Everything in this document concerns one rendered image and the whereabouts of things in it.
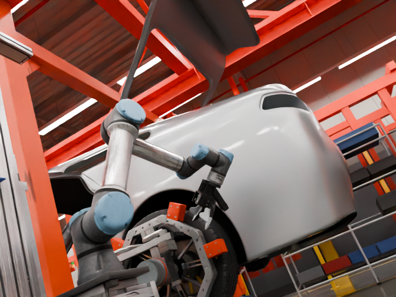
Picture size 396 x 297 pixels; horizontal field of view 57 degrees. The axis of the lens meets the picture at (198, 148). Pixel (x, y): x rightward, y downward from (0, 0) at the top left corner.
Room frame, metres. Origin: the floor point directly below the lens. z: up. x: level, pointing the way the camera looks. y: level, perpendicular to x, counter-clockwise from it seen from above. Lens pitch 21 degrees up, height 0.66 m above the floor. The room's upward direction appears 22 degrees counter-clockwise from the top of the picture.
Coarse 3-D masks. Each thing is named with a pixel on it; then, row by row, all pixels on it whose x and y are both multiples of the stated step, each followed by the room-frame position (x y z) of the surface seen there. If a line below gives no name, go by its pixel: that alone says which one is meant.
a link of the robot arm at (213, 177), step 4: (212, 172) 1.56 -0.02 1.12; (208, 176) 1.57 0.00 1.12; (212, 176) 1.56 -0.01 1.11; (216, 176) 1.55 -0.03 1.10; (220, 176) 1.56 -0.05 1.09; (208, 180) 1.58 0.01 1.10; (212, 180) 1.56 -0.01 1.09; (216, 180) 1.56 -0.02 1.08; (220, 180) 1.57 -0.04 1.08; (220, 184) 1.58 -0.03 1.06
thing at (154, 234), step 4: (152, 228) 1.94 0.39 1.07; (152, 232) 1.95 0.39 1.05; (156, 232) 1.74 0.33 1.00; (160, 232) 1.73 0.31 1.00; (164, 232) 1.73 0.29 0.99; (148, 236) 1.75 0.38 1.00; (152, 236) 1.75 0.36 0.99; (156, 236) 1.75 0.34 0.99; (144, 240) 1.77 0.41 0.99; (148, 240) 1.77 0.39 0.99
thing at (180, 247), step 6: (180, 240) 2.27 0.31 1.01; (186, 240) 2.26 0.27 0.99; (180, 246) 2.27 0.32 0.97; (192, 246) 2.25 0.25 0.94; (180, 252) 2.28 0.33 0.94; (186, 252) 2.27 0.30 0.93; (192, 252) 2.26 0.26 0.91; (174, 258) 2.29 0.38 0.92; (186, 258) 2.22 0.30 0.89; (192, 258) 2.21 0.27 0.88; (198, 258) 2.25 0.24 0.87; (174, 264) 2.25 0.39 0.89; (192, 264) 2.21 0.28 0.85; (192, 270) 2.22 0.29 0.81; (198, 270) 2.26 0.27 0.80; (192, 276) 2.22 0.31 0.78; (186, 282) 2.28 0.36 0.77; (174, 288) 2.31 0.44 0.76; (186, 288) 2.29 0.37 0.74; (198, 288) 2.27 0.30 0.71; (192, 294) 2.28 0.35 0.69
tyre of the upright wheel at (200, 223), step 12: (156, 216) 2.03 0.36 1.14; (192, 216) 1.97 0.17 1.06; (204, 228) 1.96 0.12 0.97; (216, 228) 2.05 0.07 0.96; (228, 240) 2.10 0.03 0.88; (228, 252) 2.04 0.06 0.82; (216, 264) 1.96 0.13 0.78; (228, 264) 2.00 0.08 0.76; (216, 276) 1.97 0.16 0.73; (228, 276) 2.00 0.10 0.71; (216, 288) 1.97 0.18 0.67; (228, 288) 2.02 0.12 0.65
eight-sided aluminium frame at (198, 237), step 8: (160, 216) 1.93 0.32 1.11; (144, 224) 1.96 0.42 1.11; (152, 224) 1.95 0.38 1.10; (160, 224) 1.98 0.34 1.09; (176, 224) 1.91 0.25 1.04; (184, 224) 1.94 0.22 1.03; (128, 232) 1.99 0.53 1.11; (136, 232) 1.98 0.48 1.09; (184, 232) 1.90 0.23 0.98; (192, 232) 1.89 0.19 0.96; (200, 232) 1.92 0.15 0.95; (128, 240) 2.01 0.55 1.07; (136, 240) 2.04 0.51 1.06; (200, 240) 1.88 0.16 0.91; (200, 248) 1.93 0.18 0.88; (200, 256) 1.89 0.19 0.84; (208, 264) 1.89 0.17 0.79; (208, 272) 1.89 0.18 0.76; (216, 272) 1.93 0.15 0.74; (208, 280) 1.89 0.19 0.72; (200, 288) 1.91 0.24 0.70; (208, 288) 1.90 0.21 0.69; (200, 296) 1.91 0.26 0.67; (208, 296) 1.96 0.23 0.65
